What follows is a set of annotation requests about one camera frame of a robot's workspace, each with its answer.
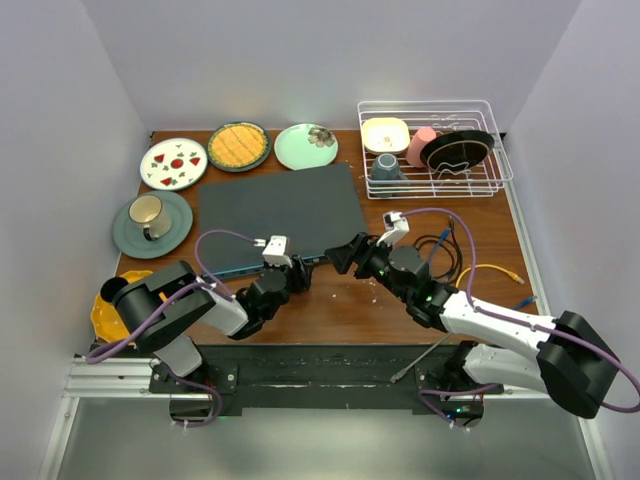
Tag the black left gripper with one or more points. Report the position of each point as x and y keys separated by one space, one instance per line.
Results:
x=300 y=273

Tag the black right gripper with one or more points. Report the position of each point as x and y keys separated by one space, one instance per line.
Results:
x=360 y=251

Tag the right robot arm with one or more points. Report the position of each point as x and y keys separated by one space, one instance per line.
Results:
x=562 y=356

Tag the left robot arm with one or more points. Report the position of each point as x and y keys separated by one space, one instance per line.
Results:
x=163 y=305

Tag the grey blue mug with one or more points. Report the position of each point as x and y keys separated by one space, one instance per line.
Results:
x=386 y=168

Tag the mint green flower plate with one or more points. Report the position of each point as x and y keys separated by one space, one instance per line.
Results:
x=305 y=146

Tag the cream square bowl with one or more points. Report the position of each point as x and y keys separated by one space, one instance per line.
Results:
x=382 y=135

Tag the yellow woven pattern plate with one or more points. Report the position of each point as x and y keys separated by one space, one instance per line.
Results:
x=238 y=147

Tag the pink cup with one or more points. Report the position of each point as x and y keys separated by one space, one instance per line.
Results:
x=419 y=140

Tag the black round plate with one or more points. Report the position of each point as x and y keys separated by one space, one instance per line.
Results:
x=457 y=151

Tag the cream ceramic mug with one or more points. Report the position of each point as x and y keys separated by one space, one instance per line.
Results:
x=151 y=215

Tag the white strawberry pattern plate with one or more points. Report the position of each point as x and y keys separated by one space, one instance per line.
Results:
x=174 y=164

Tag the grey green saucer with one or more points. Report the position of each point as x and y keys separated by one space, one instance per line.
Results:
x=129 y=238

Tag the dark bronze mug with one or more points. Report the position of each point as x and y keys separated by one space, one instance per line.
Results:
x=111 y=288

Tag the yellow scalloped plate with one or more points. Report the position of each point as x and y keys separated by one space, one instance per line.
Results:
x=106 y=322

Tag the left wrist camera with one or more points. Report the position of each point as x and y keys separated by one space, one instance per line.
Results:
x=276 y=251

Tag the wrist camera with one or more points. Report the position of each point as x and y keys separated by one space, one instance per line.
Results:
x=276 y=251
x=396 y=228

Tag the black network switch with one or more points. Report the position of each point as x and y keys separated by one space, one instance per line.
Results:
x=315 y=208

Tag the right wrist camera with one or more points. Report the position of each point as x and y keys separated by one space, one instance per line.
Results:
x=396 y=228

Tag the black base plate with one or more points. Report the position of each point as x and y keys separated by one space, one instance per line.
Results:
x=373 y=376

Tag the white wire dish rack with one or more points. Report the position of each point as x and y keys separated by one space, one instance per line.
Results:
x=444 y=116

